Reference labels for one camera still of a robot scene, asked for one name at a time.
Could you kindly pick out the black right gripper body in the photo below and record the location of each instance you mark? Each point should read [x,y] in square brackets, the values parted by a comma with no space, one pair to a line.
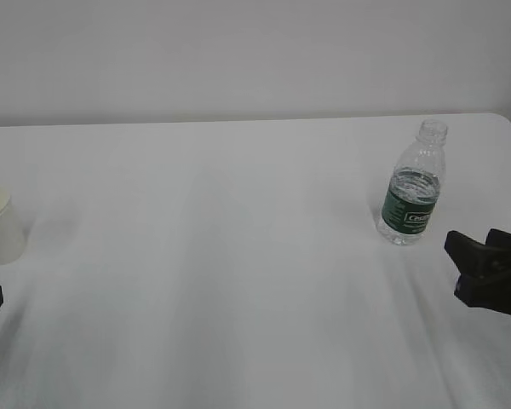
[492,292]

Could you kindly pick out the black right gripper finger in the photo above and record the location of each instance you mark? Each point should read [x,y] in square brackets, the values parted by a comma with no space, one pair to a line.
[498,243]
[470,257]

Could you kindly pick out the white paper cup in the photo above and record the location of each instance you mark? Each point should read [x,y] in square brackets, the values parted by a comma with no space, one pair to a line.
[12,236]

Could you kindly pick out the clear water bottle green label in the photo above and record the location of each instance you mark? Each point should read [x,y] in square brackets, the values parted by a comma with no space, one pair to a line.
[414,186]

